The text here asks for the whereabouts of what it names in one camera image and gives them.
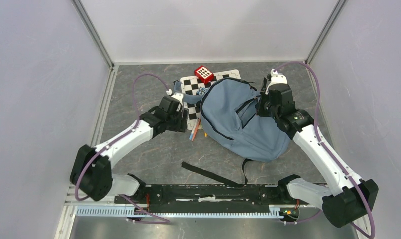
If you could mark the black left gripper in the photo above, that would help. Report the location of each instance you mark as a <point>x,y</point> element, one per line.
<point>181,126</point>

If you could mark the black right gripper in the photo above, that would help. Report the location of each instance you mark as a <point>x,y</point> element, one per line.
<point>258,105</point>

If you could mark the light blue pencil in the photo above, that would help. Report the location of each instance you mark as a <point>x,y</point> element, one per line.
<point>191,134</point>

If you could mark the blue student backpack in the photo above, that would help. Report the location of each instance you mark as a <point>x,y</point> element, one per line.
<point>228,116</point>

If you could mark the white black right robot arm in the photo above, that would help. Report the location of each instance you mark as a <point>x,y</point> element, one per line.
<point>347,196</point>

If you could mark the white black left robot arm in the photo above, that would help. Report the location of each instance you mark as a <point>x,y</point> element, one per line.
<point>92,170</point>

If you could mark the red pencil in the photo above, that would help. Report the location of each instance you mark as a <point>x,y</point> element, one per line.
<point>196,127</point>

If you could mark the blue owl eraser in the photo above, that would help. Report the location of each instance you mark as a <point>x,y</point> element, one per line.
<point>202,90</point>

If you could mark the black white checkerboard mat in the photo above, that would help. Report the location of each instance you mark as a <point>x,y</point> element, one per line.
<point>189,86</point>

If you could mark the red calculator toy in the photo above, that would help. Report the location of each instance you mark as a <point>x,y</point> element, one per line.
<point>204,74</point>

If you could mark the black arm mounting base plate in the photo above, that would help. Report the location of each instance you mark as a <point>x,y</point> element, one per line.
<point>211,198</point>

